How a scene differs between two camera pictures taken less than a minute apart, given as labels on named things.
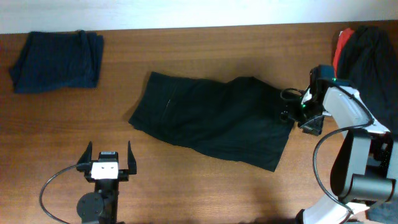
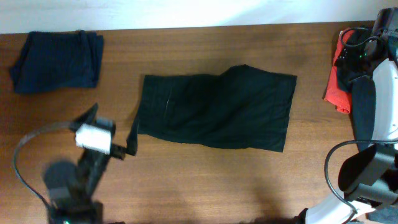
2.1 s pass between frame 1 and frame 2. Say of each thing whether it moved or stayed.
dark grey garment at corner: stayed
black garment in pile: stayed
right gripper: moved
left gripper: moved
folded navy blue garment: stayed
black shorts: moved
